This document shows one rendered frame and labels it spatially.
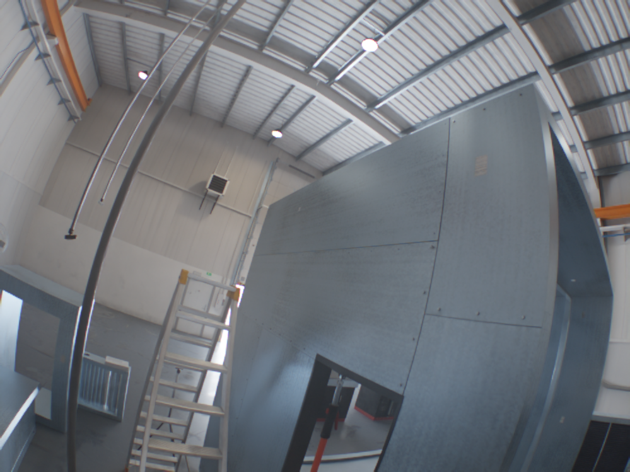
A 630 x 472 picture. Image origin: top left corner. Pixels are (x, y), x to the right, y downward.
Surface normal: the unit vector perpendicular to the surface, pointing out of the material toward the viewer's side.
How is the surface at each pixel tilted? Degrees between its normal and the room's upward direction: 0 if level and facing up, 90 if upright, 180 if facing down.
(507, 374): 90
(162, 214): 90
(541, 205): 90
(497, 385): 90
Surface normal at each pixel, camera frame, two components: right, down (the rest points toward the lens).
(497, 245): -0.84, -0.34
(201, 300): 0.48, -0.08
